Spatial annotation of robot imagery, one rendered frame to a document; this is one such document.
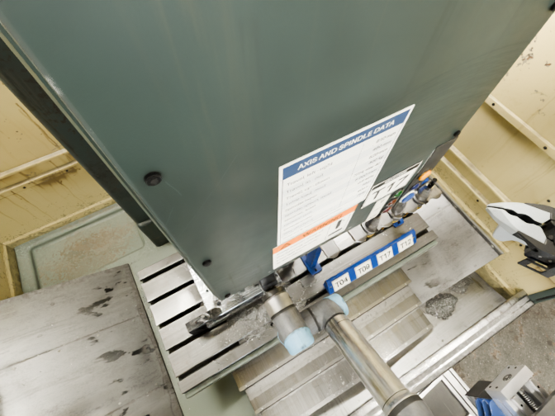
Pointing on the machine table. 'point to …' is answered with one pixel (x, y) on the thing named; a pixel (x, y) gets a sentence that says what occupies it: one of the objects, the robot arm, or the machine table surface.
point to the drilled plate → (229, 297)
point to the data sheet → (334, 176)
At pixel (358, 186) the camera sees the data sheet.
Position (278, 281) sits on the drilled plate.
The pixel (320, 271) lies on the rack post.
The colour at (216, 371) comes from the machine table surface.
